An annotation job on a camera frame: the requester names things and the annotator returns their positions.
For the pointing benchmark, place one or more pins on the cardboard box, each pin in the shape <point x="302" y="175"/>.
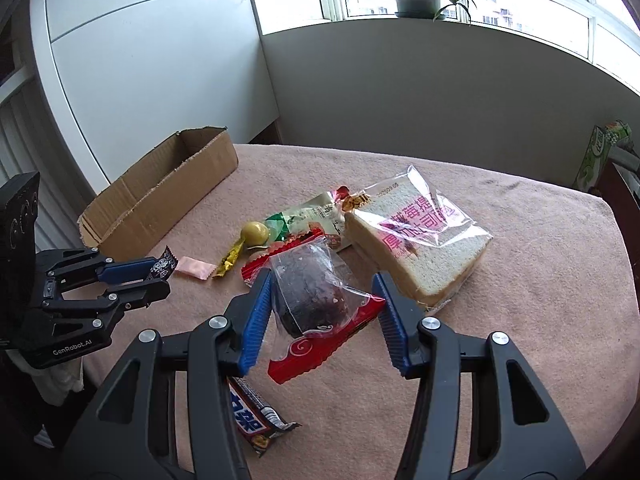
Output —
<point x="150" y="200"/>

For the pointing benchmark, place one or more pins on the green tissue box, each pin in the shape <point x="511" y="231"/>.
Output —
<point x="597" y="155"/>

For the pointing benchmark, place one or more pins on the sliced bread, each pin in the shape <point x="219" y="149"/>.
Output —
<point x="425" y="260"/>

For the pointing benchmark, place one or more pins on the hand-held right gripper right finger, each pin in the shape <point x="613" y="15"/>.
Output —
<point x="390" y="325"/>

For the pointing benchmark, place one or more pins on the white cabinet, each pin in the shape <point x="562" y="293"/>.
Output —
<point x="150" y="60"/>

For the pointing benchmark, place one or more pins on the red packet with dark cake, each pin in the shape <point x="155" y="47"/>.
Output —
<point x="310" y="300"/>

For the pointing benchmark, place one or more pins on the green snack pouch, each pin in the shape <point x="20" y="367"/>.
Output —
<point x="310" y="215"/>

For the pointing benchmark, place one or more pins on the black and white candy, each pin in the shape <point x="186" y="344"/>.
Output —
<point x="165" y="262"/>

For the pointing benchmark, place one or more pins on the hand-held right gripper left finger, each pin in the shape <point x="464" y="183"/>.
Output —
<point x="255" y="320"/>

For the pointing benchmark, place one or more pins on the white slatted panel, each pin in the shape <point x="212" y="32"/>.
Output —
<point x="30" y="135"/>

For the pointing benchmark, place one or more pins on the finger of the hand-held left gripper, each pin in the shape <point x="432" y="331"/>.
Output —
<point x="125" y="270"/>
<point x="145" y="292"/>

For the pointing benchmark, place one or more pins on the pink candy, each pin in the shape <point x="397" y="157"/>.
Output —
<point x="192" y="266"/>

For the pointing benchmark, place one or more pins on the yellow ball candy gold wrapper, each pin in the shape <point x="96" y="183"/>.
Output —
<point x="255" y="232"/>

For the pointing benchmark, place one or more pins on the brown chocolate bar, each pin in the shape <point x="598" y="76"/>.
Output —
<point x="255" y="420"/>

